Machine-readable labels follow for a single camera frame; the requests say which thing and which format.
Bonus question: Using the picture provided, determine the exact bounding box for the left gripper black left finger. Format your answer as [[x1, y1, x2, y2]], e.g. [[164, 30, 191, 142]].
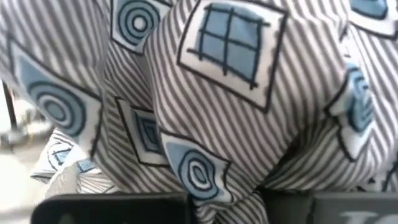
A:
[[30, 192, 192, 224]]

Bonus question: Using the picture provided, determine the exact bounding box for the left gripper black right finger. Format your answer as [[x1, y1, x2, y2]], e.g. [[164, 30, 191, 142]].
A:
[[306, 190, 398, 224]]

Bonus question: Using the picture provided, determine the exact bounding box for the striped patterned hospital gown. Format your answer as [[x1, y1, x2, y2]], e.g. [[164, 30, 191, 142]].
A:
[[0, 0, 398, 224]]

